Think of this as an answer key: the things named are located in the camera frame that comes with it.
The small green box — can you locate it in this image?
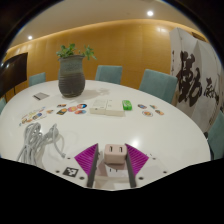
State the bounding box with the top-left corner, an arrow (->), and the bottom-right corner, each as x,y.
121,99 -> 133,111

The group of teal chairs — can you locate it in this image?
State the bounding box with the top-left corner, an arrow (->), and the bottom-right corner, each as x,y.
0,64 -> 224,161

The black wall screen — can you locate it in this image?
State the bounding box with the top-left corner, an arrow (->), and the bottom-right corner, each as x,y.
0,52 -> 29,98

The flat white box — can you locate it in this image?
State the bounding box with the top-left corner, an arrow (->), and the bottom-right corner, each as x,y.
89,98 -> 126,118

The small grey flat card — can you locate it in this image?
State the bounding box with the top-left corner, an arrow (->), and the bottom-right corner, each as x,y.
32,91 -> 50,102

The small pinkish white charger block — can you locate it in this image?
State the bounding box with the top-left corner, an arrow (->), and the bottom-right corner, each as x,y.
103,143 -> 128,165

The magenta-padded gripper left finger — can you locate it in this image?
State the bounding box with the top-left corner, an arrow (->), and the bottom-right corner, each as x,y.
43,143 -> 101,188

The white calligraphy folding screen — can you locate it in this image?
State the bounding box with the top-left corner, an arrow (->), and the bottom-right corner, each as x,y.
169,27 -> 224,134

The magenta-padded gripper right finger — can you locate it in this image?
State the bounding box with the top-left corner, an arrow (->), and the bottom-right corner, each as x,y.
124,143 -> 178,189

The sheet of colourful stickers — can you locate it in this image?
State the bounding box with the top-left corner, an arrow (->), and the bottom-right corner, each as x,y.
19,106 -> 47,127

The potted plant in grey pot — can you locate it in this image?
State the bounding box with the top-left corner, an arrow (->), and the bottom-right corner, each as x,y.
55,43 -> 98,99

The grey coiled cable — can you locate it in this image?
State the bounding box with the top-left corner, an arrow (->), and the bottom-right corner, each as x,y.
16,121 -> 68,166

